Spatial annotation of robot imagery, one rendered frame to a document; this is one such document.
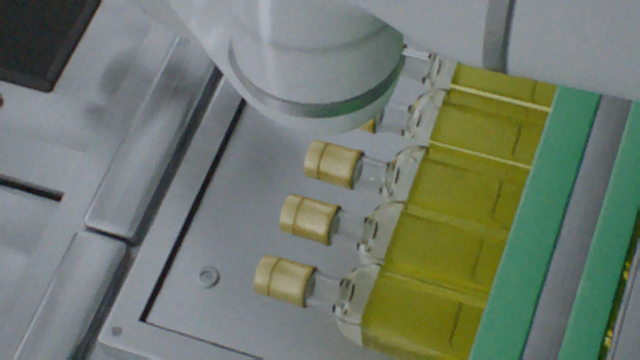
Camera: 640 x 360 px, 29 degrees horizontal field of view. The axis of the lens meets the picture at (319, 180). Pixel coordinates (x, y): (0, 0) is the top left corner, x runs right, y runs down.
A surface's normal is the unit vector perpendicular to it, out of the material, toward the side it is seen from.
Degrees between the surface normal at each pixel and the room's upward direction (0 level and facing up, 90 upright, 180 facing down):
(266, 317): 90
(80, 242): 90
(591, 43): 92
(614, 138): 90
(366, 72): 145
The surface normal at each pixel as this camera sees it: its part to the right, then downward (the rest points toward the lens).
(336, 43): 0.17, 0.74
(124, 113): -0.10, -0.50
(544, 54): -0.32, 0.78
